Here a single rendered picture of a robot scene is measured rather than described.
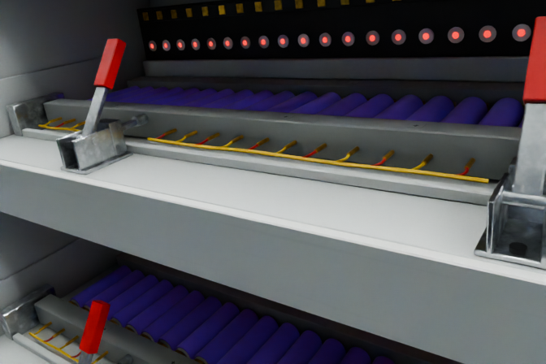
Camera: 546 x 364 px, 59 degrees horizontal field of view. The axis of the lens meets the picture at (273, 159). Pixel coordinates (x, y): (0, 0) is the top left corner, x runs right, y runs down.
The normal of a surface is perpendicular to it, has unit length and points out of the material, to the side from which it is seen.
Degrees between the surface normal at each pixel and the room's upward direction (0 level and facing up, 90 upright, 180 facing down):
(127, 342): 19
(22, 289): 90
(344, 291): 109
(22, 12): 90
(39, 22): 90
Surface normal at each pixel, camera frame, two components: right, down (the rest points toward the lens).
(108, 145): 0.82, 0.11
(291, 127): -0.56, 0.34
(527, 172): -0.52, -0.26
